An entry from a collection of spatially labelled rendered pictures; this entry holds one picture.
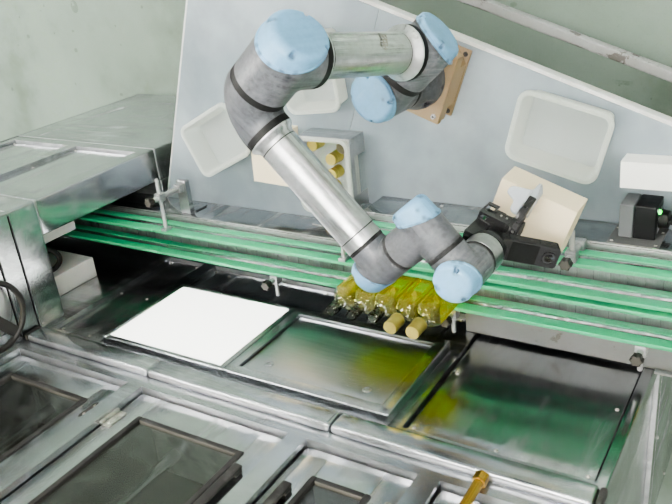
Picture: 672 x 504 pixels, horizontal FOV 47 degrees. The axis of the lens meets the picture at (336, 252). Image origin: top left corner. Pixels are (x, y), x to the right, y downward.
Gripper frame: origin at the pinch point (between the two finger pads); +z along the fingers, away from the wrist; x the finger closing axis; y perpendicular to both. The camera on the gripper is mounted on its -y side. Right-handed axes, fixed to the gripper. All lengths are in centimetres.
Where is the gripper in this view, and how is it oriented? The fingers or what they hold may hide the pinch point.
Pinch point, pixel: (531, 216)
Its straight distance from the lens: 161.0
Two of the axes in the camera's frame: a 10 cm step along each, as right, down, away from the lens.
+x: -2.1, 8.0, 5.6
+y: -8.3, -4.5, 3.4
